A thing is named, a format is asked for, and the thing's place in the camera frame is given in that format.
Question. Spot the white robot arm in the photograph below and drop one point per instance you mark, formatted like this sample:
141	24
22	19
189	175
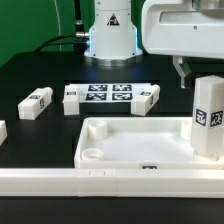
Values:
113	37

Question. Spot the white desk top tray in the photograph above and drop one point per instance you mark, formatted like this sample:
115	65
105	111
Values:
139	143

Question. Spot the white block left edge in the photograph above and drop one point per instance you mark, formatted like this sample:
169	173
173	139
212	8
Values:
3	131

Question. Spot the white front rail fence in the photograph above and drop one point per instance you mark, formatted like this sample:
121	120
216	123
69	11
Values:
112	182

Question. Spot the white marker base plate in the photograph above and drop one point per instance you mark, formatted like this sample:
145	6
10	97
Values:
109	93

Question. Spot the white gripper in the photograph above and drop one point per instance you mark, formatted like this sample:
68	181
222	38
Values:
190	28

